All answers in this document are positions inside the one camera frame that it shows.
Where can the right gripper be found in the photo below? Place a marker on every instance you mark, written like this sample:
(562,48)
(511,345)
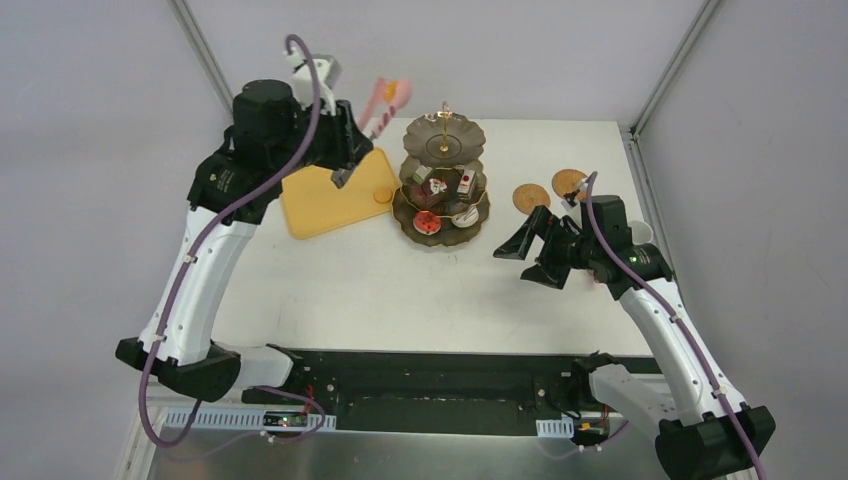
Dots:
(548,244)

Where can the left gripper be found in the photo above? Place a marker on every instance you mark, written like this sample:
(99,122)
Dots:
(346,147)

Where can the yellow serving tray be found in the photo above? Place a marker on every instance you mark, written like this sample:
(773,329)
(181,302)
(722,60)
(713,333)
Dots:
(312,205)

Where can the pink handled metal tongs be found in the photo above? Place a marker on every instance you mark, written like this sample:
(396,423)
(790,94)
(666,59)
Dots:
(404,94)

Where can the orange macaron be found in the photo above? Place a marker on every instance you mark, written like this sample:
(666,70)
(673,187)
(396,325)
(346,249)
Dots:
(383,195)
(391,90)

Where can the white glazed donut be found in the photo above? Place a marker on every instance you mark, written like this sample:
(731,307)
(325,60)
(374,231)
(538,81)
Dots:
(467,218)

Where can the green layered cake piece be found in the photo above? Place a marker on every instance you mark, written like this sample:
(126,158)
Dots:
(421,174)

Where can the chocolate cake slice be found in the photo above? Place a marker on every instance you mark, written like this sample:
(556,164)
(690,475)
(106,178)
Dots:
(434,187)

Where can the red strawberry tart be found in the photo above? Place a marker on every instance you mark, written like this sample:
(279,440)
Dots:
(427,223)

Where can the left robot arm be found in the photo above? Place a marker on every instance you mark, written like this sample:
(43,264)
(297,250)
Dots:
(278,127)

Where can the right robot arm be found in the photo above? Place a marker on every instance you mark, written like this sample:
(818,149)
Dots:
(705,429)

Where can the woven round coaster left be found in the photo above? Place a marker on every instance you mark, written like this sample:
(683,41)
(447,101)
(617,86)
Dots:
(528,196)

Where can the woven round coaster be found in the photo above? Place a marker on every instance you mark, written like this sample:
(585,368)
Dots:
(567,183)
(528,196)

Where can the woven round coaster right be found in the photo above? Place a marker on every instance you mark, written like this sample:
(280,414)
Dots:
(567,183)

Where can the blue ceramic cup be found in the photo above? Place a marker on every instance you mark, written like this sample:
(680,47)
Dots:
(642,233)

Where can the three tier dark cake stand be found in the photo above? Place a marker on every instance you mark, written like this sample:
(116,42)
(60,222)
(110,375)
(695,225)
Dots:
(448,142)

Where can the right aluminium frame post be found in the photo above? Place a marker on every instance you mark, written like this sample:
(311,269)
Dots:
(698,26)

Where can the aluminium frame post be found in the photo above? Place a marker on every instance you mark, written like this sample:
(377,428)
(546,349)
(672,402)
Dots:
(204,54)
(698,26)

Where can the black mounting base plate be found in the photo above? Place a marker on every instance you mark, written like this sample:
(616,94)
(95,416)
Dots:
(442,393)

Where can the left aluminium frame post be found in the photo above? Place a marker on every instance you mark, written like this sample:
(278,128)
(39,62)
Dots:
(204,54)

